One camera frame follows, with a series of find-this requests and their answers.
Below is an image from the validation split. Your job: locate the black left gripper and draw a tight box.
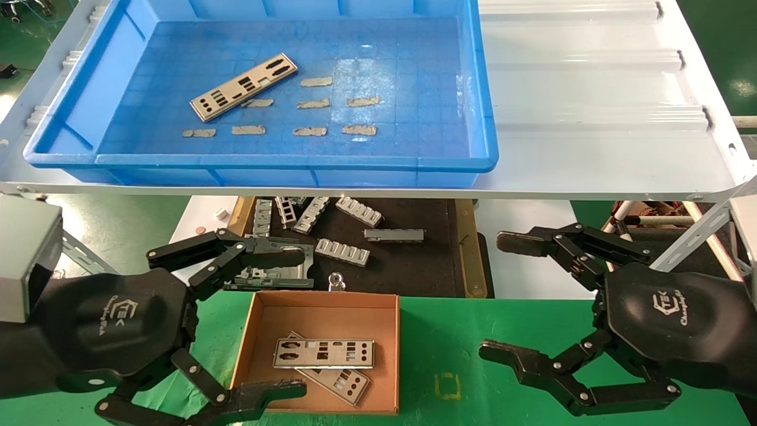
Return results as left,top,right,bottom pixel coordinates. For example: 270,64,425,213
0,228,308,426

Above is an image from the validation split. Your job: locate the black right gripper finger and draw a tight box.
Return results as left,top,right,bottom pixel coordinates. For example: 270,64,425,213
496,222,652,292

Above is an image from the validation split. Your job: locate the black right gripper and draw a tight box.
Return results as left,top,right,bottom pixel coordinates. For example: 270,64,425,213
478,262,757,417

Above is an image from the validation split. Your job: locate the silver I/O shield plate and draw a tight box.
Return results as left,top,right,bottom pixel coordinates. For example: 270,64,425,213
189,53,298,122
273,338,375,369
286,331,371,408

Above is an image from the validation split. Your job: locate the shallow brown cardboard box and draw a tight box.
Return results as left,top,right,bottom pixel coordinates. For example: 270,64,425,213
228,290,400,415

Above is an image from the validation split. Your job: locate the blue plastic tray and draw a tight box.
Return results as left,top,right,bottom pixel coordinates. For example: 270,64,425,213
24,0,499,189

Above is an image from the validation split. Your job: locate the tan wooden board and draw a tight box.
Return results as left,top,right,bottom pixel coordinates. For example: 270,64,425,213
227,197,489,299

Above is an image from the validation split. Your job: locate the green table cloth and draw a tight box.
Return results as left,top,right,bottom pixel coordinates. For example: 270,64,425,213
0,290,757,426

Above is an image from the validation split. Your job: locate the black rubber mat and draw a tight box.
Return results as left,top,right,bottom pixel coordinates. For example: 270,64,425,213
240,198,468,296

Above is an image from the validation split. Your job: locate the white metal shelf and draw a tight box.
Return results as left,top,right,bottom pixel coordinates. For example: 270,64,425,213
0,0,757,202

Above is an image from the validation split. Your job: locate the chair caster base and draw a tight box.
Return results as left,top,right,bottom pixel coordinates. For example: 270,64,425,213
0,0,60,24

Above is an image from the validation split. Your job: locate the large grey metal frame plate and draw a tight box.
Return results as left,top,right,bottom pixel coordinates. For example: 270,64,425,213
224,235,315,291

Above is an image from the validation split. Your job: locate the grey slotted metal bracket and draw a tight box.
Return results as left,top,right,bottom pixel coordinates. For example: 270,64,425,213
315,238,371,267
335,197,383,228
275,197,296,228
294,197,331,234
253,199,273,237

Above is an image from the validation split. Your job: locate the white pipe frame cart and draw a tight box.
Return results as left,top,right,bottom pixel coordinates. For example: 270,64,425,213
600,200,757,285

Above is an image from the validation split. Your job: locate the grey metal bar bracket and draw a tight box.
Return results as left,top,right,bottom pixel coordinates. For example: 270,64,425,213
364,228,425,243

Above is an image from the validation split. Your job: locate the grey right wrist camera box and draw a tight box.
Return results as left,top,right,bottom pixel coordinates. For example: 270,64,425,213
729,195,757,288

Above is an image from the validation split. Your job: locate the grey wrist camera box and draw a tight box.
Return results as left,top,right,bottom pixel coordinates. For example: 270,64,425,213
729,195,757,288
0,195,63,324

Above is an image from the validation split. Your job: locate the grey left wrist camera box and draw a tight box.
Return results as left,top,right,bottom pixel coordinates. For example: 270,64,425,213
0,195,63,324

